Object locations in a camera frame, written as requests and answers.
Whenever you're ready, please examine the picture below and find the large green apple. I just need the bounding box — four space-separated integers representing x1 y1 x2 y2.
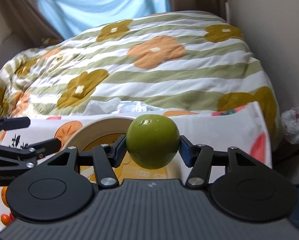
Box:
126 114 180 170

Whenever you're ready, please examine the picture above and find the small mandarin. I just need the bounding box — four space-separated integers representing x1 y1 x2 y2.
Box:
0 214 12 226

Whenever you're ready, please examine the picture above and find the red cherry tomato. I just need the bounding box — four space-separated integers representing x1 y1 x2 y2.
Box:
9 213 15 221

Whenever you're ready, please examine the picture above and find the cream yellow cartoon bowl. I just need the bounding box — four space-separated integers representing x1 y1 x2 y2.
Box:
61 116 180 181

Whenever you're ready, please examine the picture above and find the white fruit print cloth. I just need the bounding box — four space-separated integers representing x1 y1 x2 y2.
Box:
0 101 273 234

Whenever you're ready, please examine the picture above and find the floral striped duvet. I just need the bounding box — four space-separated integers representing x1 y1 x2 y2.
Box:
0 11 284 148

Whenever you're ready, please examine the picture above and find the white plastic bag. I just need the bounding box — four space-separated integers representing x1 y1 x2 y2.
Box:
281 107 299 145

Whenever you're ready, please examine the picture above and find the brown left curtain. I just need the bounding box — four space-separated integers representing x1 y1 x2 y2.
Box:
0 0 64 48

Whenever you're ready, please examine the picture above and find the light blue window cloth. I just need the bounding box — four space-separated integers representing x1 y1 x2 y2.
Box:
36 0 171 39

